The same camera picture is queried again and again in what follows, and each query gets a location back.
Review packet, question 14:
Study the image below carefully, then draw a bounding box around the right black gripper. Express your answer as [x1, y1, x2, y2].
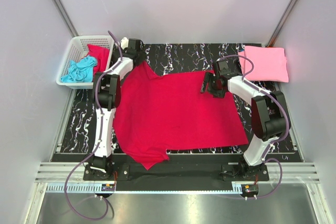
[200, 71, 226, 99]

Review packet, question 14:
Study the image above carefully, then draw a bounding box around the red t shirt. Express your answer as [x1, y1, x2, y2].
[113, 63, 248, 169]
[87, 44, 110, 76]

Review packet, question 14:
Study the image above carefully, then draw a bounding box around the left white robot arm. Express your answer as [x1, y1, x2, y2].
[88, 38, 146, 180]

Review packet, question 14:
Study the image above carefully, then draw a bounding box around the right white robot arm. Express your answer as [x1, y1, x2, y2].
[201, 58, 291, 180]

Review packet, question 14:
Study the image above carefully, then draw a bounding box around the red t shirt in basket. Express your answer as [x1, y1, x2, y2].
[87, 44, 110, 76]

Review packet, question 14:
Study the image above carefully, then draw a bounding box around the white plastic basket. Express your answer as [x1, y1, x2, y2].
[56, 35, 114, 89]

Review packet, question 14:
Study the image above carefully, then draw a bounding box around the cyan t shirt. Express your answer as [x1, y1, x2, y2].
[60, 56, 98, 83]

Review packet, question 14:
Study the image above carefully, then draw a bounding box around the folded pink t shirt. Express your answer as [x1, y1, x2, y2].
[238, 46, 289, 82]

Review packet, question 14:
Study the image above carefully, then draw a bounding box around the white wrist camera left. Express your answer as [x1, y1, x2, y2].
[120, 37, 129, 50]

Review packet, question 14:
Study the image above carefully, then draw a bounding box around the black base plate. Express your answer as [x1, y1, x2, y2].
[83, 154, 269, 193]

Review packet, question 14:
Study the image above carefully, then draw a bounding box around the aluminium rail frame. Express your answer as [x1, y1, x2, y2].
[23, 143, 335, 223]

